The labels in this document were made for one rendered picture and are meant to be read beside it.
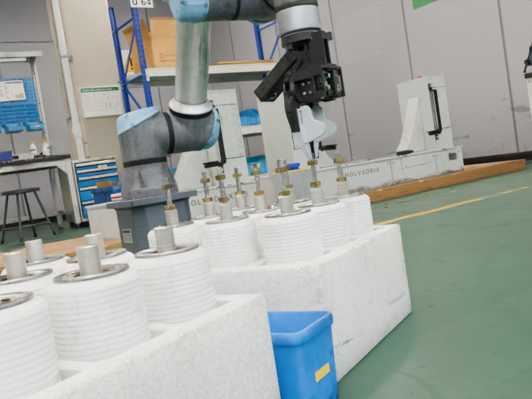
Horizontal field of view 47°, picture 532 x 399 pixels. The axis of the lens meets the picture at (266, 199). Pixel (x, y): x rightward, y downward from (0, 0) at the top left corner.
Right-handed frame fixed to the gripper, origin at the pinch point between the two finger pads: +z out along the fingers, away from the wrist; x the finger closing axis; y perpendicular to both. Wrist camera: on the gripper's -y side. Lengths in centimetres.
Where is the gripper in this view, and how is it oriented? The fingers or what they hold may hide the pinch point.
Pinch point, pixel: (307, 152)
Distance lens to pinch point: 110.3
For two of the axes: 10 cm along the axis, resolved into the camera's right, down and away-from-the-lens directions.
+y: 8.1, -0.9, -5.8
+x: 5.7, -1.3, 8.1
